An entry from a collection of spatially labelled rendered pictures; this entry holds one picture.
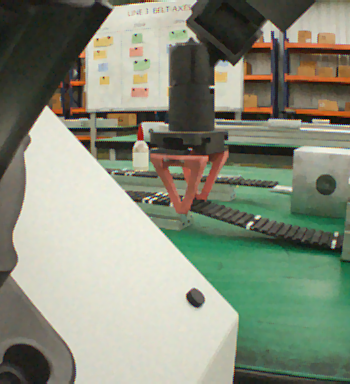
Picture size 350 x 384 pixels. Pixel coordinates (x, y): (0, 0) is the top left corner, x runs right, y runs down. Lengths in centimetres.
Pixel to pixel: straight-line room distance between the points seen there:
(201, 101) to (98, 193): 32
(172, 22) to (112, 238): 351
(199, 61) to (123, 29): 336
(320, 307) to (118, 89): 353
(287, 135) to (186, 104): 162
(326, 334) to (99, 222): 19
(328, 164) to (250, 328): 36
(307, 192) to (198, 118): 22
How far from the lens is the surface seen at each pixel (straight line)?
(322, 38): 1034
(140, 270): 16
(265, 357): 26
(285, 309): 32
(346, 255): 43
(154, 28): 369
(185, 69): 48
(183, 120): 48
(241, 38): 49
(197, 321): 16
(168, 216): 52
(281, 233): 46
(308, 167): 61
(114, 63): 381
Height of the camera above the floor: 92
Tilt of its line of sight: 12 degrees down
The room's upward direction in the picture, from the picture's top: straight up
